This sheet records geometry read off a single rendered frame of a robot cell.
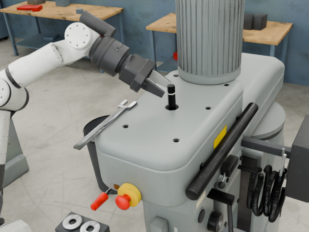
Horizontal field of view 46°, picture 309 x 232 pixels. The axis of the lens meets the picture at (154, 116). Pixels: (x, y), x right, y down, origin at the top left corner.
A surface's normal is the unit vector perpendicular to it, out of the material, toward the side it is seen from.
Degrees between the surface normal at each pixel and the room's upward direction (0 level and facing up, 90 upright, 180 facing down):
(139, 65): 30
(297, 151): 90
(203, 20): 90
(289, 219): 0
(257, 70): 0
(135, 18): 90
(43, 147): 0
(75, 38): 62
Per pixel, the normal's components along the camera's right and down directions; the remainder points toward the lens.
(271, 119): -0.07, -0.86
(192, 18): -0.55, 0.46
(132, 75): -0.30, 0.50
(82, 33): -0.03, 0.06
